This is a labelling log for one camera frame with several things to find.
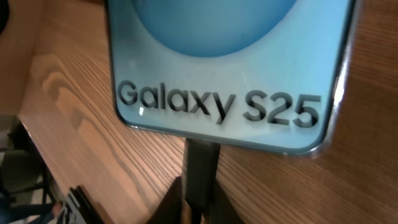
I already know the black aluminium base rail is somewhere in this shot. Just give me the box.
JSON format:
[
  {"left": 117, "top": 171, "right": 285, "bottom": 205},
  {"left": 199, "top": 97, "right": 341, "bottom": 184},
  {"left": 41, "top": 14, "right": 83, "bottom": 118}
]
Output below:
[{"left": 56, "top": 185, "right": 104, "bottom": 224}]

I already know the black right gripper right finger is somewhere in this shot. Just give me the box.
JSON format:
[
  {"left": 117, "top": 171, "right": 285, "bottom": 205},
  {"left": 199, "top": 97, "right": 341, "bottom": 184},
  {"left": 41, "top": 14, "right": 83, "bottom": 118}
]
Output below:
[{"left": 204, "top": 180, "right": 244, "bottom": 224}]

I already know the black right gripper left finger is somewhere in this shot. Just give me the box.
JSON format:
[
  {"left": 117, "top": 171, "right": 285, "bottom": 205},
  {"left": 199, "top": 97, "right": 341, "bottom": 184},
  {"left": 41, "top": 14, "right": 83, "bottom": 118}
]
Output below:
[{"left": 146, "top": 177, "right": 190, "bottom": 224}]

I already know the black USB charging cable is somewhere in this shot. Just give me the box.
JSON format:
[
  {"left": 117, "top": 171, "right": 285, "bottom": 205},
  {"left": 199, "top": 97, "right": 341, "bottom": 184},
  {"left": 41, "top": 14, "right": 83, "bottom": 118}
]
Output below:
[{"left": 181, "top": 138, "right": 221, "bottom": 218}]

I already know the blue screen Galaxy smartphone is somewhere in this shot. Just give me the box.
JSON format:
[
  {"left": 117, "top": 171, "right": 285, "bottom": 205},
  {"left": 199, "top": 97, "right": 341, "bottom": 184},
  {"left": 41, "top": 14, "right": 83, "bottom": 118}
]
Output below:
[{"left": 104, "top": 0, "right": 359, "bottom": 155}]

